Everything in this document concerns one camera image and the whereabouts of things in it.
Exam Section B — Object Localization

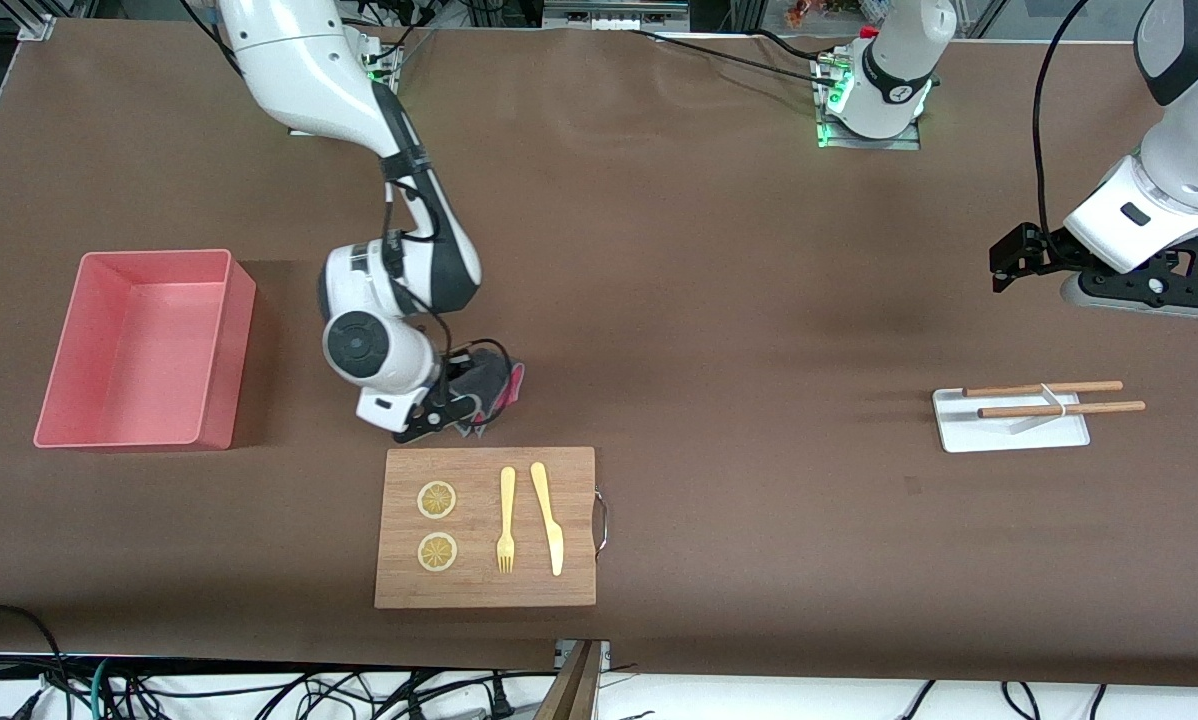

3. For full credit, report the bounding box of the thick black floor cable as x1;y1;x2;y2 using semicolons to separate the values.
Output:
0;604;72;720

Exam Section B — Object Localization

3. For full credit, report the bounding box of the wooden cutting board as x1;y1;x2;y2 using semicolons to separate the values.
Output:
374;447;597;609

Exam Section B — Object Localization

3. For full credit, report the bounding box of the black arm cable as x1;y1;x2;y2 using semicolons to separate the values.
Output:
1033;0;1102;253
379;150;515;401

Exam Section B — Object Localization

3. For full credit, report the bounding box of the yellow plastic fork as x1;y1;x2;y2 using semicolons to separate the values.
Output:
496;466;517;574

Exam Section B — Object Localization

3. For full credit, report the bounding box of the brown wooden chopstick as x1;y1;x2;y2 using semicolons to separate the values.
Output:
977;401;1147;419
963;380;1125;398

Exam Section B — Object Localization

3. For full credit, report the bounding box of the pink plastic bin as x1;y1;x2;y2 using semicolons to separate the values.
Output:
33;249;257;451

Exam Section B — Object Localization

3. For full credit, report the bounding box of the black cable across table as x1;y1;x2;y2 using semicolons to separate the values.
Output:
629;28;842;86

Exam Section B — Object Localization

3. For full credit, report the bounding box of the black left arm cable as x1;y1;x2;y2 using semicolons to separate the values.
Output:
1033;0;1102;253

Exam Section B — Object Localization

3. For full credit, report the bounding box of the yellow plastic knife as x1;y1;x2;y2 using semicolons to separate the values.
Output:
530;461;565;577

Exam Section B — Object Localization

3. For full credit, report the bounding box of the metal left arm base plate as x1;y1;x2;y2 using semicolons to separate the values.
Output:
814;55;922;151

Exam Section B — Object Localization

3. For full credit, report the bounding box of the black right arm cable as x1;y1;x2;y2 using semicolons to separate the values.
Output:
379;150;515;401

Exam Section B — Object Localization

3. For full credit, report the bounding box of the white chopstick rest tray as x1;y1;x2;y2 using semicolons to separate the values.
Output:
933;388;1092;454

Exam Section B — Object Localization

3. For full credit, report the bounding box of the grey and pink cloth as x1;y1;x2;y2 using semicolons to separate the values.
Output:
449;360;527;441

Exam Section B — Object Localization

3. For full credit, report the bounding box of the wooden beam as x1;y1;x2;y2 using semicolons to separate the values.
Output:
534;640;605;720

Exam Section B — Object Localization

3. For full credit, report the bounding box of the teal floor cable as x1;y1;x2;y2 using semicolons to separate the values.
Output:
89;657;120;720

